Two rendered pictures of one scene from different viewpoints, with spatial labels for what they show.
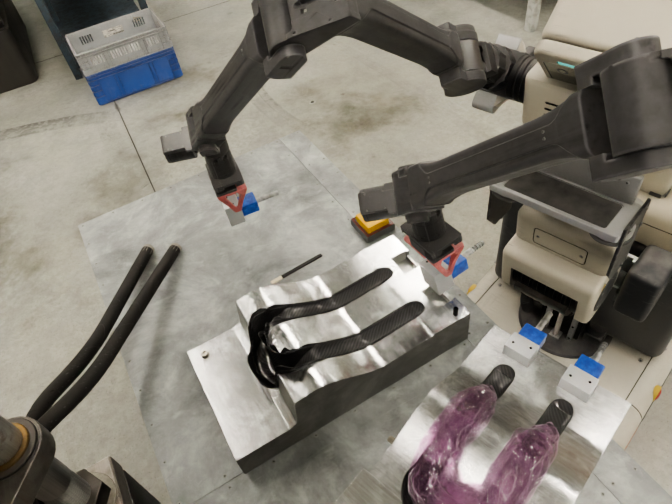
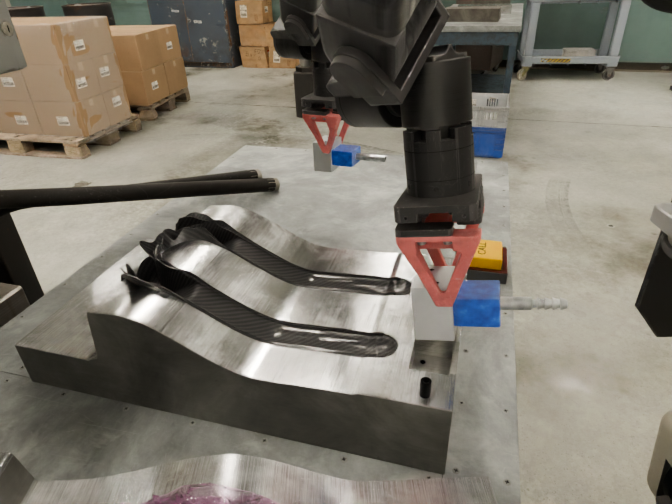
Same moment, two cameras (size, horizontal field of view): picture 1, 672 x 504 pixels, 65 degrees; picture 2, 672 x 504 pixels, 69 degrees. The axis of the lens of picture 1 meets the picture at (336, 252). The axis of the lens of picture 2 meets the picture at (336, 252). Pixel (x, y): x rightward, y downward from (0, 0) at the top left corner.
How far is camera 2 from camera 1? 67 cm
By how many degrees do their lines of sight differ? 35
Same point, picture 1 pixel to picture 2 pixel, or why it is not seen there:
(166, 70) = (488, 147)
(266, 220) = (376, 206)
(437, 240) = (429, 199)
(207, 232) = (316, 189)
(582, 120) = not seen: outside the picture
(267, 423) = (85, 337)
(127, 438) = not seen: hidden behind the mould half
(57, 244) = not seen: hidden behind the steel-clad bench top
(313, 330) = (227, 273)
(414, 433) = (139, 490)
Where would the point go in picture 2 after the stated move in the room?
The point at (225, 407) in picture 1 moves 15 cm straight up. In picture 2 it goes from (90, 296) to (52, 192)
